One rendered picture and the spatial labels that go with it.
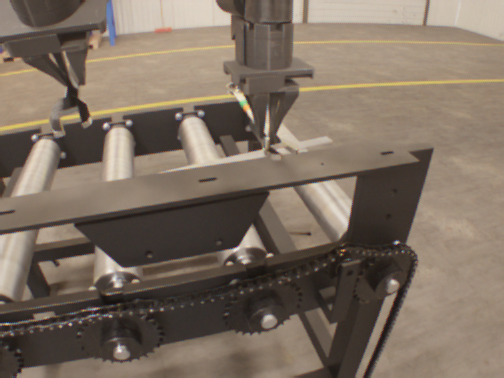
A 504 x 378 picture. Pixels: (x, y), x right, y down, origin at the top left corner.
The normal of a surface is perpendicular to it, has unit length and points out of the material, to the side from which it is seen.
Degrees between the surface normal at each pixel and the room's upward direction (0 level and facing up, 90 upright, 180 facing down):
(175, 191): 0
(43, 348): 90
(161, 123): 90
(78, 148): 90
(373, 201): 90
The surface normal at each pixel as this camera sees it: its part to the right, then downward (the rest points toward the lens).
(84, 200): 0.00, -0.83
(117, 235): 0.29, 0.53
